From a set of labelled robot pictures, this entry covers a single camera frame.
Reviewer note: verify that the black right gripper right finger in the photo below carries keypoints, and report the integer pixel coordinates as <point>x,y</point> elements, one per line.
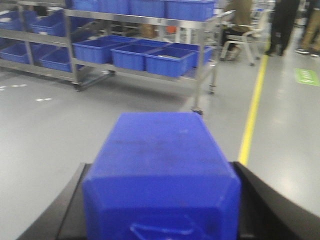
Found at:
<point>265,214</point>

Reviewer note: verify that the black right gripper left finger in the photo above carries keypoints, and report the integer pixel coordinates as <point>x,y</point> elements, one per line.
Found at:
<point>64,218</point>

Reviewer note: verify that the blue bottle-shaped plastic part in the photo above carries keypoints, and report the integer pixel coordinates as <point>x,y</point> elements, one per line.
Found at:
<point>161,176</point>

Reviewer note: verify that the blue bin front left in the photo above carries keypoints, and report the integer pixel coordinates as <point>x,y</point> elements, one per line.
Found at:
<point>99,50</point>

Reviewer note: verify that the blue bin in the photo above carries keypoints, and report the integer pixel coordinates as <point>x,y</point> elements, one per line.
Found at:
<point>99,50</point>
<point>170,62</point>
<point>132,56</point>

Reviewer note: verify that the blue bin front middle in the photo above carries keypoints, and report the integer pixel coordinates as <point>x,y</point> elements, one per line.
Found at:
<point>132,56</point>

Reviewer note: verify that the steel rack with bins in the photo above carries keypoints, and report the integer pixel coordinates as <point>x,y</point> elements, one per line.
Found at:
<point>68,39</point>

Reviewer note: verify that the blue bin front right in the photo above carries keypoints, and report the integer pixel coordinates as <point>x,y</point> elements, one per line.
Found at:
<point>170,62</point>

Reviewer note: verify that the white grey chair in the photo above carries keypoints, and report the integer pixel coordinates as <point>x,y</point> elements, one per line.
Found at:
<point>249,39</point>

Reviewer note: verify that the person in dark clothes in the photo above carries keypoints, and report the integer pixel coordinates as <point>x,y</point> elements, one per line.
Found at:
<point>284,16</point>

